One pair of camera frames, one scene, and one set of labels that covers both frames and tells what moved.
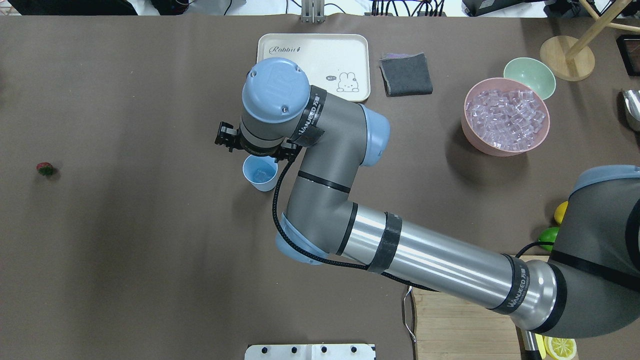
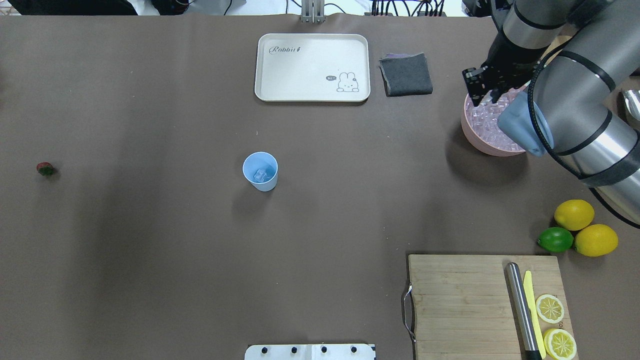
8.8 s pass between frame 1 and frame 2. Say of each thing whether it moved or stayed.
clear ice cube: stayed
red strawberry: stayed
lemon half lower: stayed
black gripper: moved
